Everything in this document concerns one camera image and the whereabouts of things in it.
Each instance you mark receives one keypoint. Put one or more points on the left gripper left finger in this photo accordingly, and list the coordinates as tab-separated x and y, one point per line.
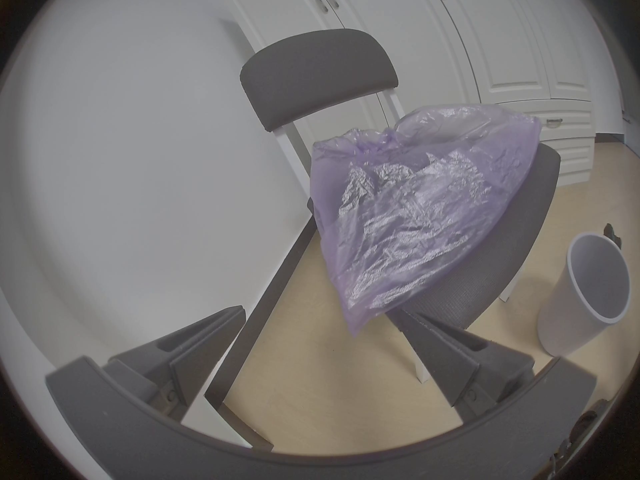
200	353

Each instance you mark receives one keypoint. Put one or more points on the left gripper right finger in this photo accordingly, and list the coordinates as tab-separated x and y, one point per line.
445	358

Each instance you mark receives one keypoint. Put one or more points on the purple plastic bag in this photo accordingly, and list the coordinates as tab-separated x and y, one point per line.
410	208

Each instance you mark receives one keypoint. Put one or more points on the black plastic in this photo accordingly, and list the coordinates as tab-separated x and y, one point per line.
611	235

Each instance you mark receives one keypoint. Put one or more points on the white trash bin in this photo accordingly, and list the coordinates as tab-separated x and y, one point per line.
560	313

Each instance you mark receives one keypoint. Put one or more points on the grey and white chair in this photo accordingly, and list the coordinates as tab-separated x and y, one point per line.
320	73

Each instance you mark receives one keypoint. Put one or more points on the white wardrobe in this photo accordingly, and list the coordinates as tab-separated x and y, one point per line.
500	43

